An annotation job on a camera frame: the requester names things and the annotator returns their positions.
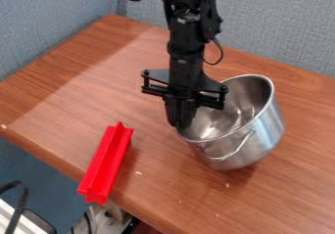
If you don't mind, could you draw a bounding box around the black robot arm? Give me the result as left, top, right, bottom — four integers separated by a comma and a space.
129, 0, 228, 127

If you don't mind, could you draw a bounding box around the red plastic block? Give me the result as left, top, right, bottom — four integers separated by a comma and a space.
77, 122, 133, 205

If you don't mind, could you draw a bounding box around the metal pot with handle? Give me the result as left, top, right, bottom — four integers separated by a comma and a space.
176, 74, 285, 170

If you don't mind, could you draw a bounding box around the black white striped object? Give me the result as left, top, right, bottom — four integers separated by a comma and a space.
0, 180, 57, 234

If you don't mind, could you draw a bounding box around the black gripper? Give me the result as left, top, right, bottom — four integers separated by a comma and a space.
141, 54, 228, 127

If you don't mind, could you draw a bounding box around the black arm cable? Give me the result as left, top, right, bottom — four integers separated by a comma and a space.
200, 36, 225, 67

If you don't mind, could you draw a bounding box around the white device under table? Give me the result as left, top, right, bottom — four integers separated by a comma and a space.
66, 200, 133, 234

